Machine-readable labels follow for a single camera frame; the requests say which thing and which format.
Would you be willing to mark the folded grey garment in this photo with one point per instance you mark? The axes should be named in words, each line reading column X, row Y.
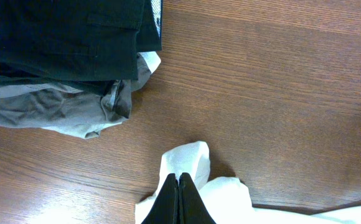
column 70, row 111

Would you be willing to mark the folded black garment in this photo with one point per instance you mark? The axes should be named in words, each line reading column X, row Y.
column 86, row 44

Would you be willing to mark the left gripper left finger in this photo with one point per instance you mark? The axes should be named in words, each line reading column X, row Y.
column 165, row 207

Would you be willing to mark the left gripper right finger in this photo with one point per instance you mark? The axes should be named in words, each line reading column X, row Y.
column 191, row 209

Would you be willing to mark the white t-shirt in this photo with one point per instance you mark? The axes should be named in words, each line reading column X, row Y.
column 227, row 199

